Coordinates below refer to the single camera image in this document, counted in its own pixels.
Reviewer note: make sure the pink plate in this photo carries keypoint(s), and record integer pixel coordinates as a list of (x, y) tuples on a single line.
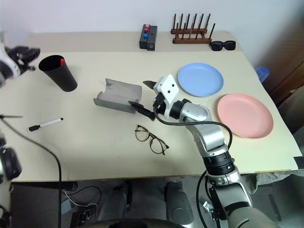
[(244, 115)]

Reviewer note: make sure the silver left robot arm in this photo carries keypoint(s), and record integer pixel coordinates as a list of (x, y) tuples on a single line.
[(9, 164)]

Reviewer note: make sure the black box under table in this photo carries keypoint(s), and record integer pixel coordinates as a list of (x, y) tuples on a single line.
[(35, 206)]

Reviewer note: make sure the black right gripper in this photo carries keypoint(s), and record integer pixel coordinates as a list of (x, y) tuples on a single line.
[(159, 99)]

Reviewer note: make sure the blue plastic bottle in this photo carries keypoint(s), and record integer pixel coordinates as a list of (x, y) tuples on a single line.
[(262, 73)]

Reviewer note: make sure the black sunglasses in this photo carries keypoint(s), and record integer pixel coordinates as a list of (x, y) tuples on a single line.
[(223, 45)]

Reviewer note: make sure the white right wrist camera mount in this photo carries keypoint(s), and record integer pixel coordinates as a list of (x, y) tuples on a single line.
[(168, 89)]

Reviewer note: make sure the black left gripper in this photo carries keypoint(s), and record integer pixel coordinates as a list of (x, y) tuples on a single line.
[(20, 54)]

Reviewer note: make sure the black box with coloured buttons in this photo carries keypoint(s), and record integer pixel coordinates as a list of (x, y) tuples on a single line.
[(148, 36)]

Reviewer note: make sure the dark rounded robot leg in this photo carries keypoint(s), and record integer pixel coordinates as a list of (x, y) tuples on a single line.
[(178, 204), (116, 202)]

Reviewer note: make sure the brown wooden cabinet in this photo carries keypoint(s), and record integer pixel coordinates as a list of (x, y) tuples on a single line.
[(288, 66)]

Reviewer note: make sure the red capped marker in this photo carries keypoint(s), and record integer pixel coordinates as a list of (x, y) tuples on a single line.
[(62, 61)]

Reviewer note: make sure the white marker with black cap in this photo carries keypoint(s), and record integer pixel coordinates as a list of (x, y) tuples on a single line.
[(46, 124)]

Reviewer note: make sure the wooden dish rack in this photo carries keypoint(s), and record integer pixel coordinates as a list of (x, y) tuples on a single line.
[(190, 39)]

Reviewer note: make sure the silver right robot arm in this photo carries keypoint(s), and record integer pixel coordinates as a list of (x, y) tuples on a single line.
[(209, 135)]

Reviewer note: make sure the dark rounded robot torso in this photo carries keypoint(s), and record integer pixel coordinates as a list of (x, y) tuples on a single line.
[(133, 223)]

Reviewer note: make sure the blue plate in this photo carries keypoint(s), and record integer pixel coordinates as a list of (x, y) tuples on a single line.
[(200, 79)]

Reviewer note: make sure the black cup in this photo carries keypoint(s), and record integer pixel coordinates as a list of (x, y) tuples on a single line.
[(60, 76)]

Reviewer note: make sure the tortoiseshell round eyeglasses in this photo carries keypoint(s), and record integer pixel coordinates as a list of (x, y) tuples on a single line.
[(152, 140)]

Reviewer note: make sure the grey open glasses case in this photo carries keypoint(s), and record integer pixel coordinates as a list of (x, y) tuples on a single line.
[(118, 97)]

